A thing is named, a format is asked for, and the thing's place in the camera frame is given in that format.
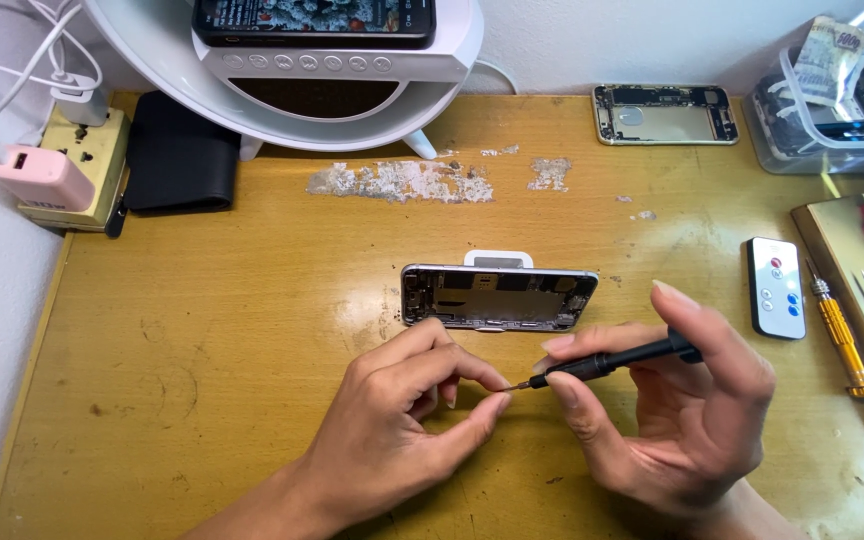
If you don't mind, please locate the black precision screwdriver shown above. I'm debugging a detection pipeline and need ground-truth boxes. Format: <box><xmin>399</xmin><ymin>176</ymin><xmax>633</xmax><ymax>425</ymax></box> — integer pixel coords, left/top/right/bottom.
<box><xmin>503</xmin><ymin>328</ymin><xmax>705</xmax><ymax>393</ymax></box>

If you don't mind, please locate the yellow power strip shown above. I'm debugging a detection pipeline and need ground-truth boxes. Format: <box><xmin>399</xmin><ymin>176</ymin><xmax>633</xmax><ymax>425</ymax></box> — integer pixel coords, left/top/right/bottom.
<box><xmin>18</xmin><ymin>105</ymin><xmax>132</xmax><ymax>232</ymax></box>

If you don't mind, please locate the person's left hand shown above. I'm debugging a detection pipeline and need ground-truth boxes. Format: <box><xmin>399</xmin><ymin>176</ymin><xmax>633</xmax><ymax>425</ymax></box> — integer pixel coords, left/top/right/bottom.
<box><xmin>300</xmin><ymin>318</ymin><xmax>514</xmax><ymax>526</ymax></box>

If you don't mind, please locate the white lamp power cable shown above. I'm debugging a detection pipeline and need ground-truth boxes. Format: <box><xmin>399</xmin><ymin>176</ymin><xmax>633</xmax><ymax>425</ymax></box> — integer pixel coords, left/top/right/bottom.
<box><xmin>473</xmin><ymin>58</ymin><xmax>521</xmax><ymax>96</ymax></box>

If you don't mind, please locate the white phone stand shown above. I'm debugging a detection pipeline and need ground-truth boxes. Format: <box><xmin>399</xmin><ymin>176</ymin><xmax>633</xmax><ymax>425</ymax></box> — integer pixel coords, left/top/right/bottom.
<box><xmin>464</xmin><ymin>249</ymin><xmax>535</xmax><ymax>270</ymax></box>

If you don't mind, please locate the black power strip cord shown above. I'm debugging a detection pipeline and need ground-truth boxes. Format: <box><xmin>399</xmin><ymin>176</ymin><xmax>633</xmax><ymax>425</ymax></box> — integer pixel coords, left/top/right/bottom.
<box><xmin>105</xmin><ymin>191</ymin><xmax>130</xmax><ymax>240</ymax></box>

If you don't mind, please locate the white round speaker lamp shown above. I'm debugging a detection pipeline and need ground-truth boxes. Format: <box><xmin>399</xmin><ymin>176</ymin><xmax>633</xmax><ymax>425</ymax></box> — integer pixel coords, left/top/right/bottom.
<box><xmin>79</xmin><ymin>0</ymin><xmax>486</xmax><ymax>162</ymax></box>

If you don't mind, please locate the glossy wooden tool box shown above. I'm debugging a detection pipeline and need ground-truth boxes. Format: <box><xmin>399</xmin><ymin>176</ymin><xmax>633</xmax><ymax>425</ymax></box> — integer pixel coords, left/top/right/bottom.
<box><xmin>790</xmin><ymin>187</ymin><xmax>864</xmax><ymax>451</ymax></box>

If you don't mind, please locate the white remote control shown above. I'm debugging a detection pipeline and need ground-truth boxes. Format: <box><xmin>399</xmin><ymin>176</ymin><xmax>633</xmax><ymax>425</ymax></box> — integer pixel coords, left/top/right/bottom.
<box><xmin>746</xmin><ymin>237</ymin><xmax>808</xmax><ymax>341</ymax></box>

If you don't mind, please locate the black smartphone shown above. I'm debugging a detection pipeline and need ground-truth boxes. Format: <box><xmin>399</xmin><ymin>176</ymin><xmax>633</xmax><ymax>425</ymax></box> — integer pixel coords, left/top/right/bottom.
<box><xmin>192</xmin><ymin>0</ymin><xmax>438</xmax><ymax>51</ymax></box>

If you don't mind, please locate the person's right hand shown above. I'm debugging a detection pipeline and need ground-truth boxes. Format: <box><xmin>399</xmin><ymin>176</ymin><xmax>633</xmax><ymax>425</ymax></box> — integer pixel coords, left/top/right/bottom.
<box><xmin>531</xmin><ymin>281</ymin><xmax>778</xmax><ymax>526</ymax></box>

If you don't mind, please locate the black leather wallet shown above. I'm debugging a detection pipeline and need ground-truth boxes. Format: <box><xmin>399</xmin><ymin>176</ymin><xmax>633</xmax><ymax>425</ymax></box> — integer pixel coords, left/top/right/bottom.
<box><xmin>123</xmin><ymin>90</ymin><xmax>243</xmax><ymax>216</ymax></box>

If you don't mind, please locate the silver opened phone chassis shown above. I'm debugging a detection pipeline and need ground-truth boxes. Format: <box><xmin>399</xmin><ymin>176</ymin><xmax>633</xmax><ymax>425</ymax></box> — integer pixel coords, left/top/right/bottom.
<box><xmin>400</xmin><ymin>263</ymin><xmax>600</xmax><ymax>333</ymax></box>

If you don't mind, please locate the gold opened phone chassis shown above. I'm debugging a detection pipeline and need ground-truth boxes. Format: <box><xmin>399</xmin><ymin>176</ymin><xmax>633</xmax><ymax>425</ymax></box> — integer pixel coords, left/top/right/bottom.
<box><xmin>591</xmin><ymin>83</ymin><xmax>741</xmax><ymax>147</ymax></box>

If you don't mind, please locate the clear plastic parts container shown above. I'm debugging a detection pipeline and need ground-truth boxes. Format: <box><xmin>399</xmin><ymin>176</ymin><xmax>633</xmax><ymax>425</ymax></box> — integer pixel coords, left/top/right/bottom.
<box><xmin>743</xmin><ymin>13</ymin><xmax>864</xmax><ymax>177</ymax></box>

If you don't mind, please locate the white charger adapter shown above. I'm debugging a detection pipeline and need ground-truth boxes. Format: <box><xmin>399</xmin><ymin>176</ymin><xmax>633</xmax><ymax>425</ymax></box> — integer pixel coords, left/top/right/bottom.
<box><xmin>50</xmin><ymin>72</ymin><xmax>110</xmax><ymax>128</ymax></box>

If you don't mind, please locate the pink charger adapter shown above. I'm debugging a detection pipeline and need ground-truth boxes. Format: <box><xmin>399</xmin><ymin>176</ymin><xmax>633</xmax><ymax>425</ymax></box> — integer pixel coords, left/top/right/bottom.
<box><xmin>0</xmin><ymin>144</ymin><xmax>96</xmax><ymax>214</ymax></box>

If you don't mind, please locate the folded banknote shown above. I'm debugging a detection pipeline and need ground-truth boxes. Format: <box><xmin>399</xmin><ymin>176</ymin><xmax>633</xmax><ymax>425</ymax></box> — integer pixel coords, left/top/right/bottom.
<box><xmin>792</xmin><ymin>15</ymin><xmax>864</xmax><ymax>108</ymax></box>

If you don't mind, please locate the white charging cable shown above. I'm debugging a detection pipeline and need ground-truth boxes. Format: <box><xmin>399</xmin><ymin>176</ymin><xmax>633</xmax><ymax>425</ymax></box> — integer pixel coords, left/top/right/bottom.
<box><xmin>0</xmin><ymin>0</ymin><xmax>84</xmax><ymax>93</ymax></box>
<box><xmin>0</xmin><ymin>0</ymin><xmax>87</xmax><ymax>162</ymax></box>

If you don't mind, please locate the yellow precision screwdriver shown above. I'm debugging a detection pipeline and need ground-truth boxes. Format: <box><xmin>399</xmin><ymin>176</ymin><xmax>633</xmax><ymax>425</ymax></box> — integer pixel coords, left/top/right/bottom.
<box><xmin>804</xmin><ymin>258</ymin><xmax>864</xmax><ymax>399</ymax></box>

